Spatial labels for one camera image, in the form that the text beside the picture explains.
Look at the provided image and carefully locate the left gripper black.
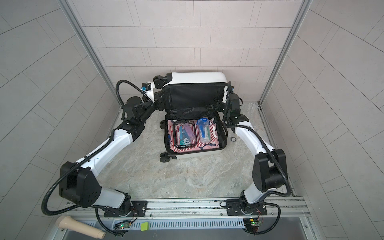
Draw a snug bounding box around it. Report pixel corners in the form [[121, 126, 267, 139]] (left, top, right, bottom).
[[136, 91, 166, 127]]

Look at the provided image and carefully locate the red white striped garment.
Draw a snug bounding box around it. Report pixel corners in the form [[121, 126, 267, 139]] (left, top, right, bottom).
[[167, 119, 220, 149]]

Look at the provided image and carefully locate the blue lidded cup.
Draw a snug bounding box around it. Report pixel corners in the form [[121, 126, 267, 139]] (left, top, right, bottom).
[[197, 118, 211, 144]]

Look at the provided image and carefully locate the black and white suitcase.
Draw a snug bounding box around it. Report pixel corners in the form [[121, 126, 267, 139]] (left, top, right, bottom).
[[153, 72, 228, 163]]

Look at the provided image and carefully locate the clear black-trimmed toiletry pouch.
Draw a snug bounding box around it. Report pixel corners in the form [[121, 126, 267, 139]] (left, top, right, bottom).
[[173, 121, 198, 149]]

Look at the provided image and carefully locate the pink shark print garment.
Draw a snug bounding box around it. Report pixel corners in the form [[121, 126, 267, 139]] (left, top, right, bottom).
[[170, 143, 220, 154]]

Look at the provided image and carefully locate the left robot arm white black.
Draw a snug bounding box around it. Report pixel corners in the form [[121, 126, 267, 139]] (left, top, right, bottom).
[[41, 95, 164, 216]]

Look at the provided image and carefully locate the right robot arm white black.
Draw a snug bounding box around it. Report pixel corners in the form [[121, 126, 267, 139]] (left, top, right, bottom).
[[223, 91, 292, 212]]

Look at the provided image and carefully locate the right circuit board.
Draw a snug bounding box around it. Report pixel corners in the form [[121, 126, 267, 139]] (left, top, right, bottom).
[[243, 218, 263, 233]]

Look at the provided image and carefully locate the circuit board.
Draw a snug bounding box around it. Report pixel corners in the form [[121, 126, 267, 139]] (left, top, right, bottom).
[[114, 221, 132, 230], [243, 218, 263, 233]]

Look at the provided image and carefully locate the left circuit board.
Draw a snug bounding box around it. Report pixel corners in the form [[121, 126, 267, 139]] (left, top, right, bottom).
[[114, 221, 132, 230]]

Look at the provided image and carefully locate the green sticky note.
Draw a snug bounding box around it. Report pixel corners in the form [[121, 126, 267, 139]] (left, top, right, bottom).
[[141, 222, 150, 232]]

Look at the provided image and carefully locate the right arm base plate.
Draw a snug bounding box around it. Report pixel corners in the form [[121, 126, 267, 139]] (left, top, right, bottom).
[[222, 198, 268, 216]]

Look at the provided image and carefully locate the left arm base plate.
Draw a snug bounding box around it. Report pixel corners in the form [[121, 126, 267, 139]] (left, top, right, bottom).
[[102, 201, 148, 218]]

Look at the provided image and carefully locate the aluminium rail frame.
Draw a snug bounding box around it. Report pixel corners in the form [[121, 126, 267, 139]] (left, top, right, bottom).
[[61, 196, 311, 230]]

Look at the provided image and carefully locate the beige cylindrical handle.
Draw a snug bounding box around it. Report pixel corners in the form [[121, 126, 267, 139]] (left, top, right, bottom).
[[55, 216, 106, 240]]

